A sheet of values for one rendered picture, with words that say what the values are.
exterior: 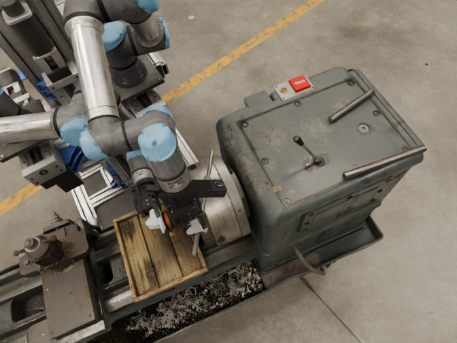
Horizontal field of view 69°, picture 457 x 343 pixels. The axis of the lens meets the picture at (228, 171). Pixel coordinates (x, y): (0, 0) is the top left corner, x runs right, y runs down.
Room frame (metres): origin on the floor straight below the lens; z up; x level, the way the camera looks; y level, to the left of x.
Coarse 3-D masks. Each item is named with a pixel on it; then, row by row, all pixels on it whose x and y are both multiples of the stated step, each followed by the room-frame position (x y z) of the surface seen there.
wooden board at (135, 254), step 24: (120, 216) 0.56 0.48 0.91; (120, 240) 0.45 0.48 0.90; (144, 240) 0.44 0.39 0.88; (168, 240) 0.43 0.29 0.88; (192, 240) 0.41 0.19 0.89; (144, 264) 0.35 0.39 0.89; (168, 264) 0.33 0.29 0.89; (192, 264) 0.32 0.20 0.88; (144, 288) 0.25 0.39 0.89; (168, 288) 0.24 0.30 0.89
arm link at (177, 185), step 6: (186, 168) 0.38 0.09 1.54; (186, 174) 0.37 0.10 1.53; (174, 180) 0.35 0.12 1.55; (180, 180) 0.35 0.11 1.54; (186, 180) 0.36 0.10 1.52; (162, 186) 0.35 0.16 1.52; (168, 186) 0.34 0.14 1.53; (174, 186) 0.34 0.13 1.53; (180, 186) 0.34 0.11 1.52; (168, 192) 0.34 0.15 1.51; (174, 192) 0.34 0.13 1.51
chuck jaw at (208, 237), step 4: (204, 212) 0.44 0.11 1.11; (204, 216) 0.42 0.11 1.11; (208, 224) 0.39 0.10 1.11; (188, 228) 0.40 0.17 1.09; (208, 228) 0.37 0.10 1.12; (208, 232) 0.36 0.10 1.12; (212, 232) 0.36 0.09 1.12; (204, 236) 0.35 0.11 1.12; (208, 236) 0.34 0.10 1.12; (212, 236) 0.34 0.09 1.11; (204, 240) 0.33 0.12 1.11; (208, 240) 0.34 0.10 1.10; (212, 240) 0.34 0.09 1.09; (216, 240) 0.33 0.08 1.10; (220, 240) 0.33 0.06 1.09
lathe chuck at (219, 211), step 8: (208, 160) 0.59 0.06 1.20; (200, 168) 0.55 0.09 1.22; (192, 176) 0.52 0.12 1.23; (200, 176) 0.51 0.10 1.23; (216, 176) 0.50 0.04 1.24; (200, 200) 0.43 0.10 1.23; (208, 200) 0.43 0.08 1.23; (216, 200) 0.42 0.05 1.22; (224, 200) 0.42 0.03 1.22; (208, 208) 0.40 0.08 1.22; (216, 208) 0.40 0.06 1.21; (224, 208) 0.40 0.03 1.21; (232, 208) 0.40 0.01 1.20; (208, 216) 0.38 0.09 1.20; (216, 216) 0.38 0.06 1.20; (224, 216) 0.38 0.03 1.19; (232, 216) 0.38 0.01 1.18; (216, 224) 0.36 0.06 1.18; (224, 224) 0.36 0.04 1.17; (232, 224) 0.36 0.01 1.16; (216, 232) 0.34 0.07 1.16; (224, 232) 0.34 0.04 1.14; (232, 232) 0.34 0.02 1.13; (240, 232) 0.35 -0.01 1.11; (224, 240) 0.33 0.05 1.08; (232, 240) 0.34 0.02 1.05
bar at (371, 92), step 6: (372, 90) 0.72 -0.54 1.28; (360, 96) 0.71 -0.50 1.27; (366, 96) 0.70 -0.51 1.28; (354, 102) 0.68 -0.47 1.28; (360, 102) 0.69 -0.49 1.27; (342, 108) 0.67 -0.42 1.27; (348, 108) 0.66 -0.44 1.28; (336, 114) 0.65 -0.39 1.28; (342, 114) 0.65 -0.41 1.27; (330, 120) 0.63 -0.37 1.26
